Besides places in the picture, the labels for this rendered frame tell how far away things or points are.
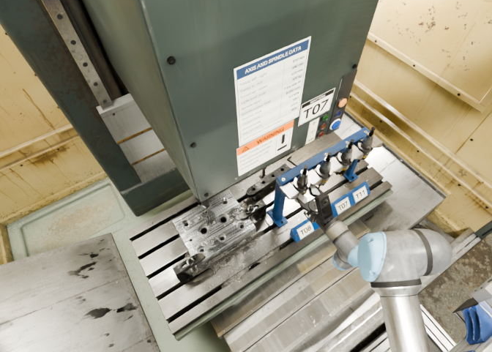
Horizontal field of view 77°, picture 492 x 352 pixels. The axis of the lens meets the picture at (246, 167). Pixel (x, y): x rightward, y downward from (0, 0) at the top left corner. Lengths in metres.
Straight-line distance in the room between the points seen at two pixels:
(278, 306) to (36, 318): 1.04
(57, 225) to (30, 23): 1.29
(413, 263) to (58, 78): 1.18
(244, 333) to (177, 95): 1.20
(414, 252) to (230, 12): 0.67
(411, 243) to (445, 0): 0.93
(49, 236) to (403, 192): 1.97
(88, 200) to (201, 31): 1.78
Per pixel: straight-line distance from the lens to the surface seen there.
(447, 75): 1.53
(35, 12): 1.14
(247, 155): 0.71
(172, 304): 1.40
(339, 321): 1.63
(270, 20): 0.53
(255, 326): 1.52
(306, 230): 1.43
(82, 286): 1.77
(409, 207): 1.81
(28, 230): 2.23
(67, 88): 1.26
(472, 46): 1.45
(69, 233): 2.09
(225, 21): 0.48
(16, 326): 1.73
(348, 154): 1.27
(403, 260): 0.85
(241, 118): 0.61
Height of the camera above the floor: 2.23
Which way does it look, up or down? 55 degrees down
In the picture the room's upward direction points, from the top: 3 degrees counter-clockwise
